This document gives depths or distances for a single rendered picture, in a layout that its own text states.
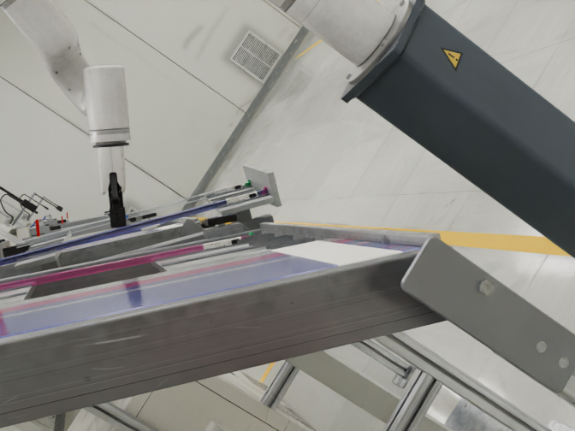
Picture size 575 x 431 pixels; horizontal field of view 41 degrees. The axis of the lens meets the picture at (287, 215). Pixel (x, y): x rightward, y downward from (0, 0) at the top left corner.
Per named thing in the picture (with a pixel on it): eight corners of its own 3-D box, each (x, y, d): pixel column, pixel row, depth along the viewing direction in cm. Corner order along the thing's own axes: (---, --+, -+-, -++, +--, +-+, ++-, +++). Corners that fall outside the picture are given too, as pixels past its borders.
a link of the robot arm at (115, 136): (90, 131, 166) (91, 144, 166) (87, 131, 157) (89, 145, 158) (129, 128, 167) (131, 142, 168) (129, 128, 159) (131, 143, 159)
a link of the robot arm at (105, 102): (83, 131, 165) (94, 130, 157) (77, 68, 163) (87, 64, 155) (122, 128, 169) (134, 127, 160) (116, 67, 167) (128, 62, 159)
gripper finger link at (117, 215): (108, 196, 163) (110, 227, 164) (107, 197, 160) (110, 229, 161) (123, 195, 163) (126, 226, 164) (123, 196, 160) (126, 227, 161)
